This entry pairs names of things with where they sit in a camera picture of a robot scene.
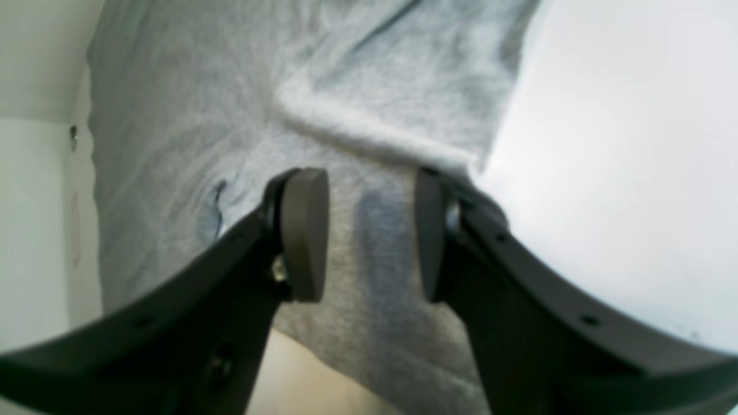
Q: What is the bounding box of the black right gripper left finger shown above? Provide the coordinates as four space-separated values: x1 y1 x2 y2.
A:
1 168 330 414

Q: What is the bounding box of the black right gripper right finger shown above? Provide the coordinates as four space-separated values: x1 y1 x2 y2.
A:
414 168 737 414

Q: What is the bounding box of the grey T-shirt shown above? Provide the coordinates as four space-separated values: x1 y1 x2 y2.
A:
87 1 539 414

